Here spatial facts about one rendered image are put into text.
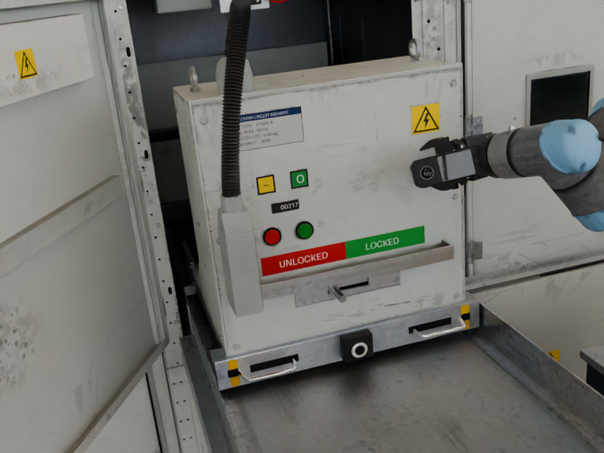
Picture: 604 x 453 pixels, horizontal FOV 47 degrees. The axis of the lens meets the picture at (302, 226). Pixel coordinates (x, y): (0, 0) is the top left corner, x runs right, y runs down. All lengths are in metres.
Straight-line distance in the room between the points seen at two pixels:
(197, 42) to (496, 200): 1.03
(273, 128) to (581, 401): 0.67
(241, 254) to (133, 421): 0.64
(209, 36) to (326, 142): 1.05
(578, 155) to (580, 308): 0.99
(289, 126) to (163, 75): 0.89
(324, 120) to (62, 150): 0.45
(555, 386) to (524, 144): 0.45
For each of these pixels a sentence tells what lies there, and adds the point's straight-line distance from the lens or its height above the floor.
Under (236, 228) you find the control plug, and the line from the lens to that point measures 1.08.
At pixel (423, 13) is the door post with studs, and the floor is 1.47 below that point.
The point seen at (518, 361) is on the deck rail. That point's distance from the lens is 1.37.
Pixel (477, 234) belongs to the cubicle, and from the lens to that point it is 1.69.
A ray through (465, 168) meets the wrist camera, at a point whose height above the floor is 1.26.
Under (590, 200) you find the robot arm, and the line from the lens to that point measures 1.07.
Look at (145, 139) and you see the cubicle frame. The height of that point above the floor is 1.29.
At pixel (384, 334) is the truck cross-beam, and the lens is 1.36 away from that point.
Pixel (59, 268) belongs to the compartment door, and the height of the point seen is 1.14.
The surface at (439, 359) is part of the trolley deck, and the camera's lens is 1.38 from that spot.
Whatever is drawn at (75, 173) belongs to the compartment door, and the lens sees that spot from 1.27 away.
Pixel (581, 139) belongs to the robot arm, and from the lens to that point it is 1.01.
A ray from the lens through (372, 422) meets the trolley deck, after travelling 1.22.
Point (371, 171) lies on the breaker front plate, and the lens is 1.24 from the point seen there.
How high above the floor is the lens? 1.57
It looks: 20 degrees down
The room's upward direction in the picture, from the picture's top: 6 degrees counter-clockwise
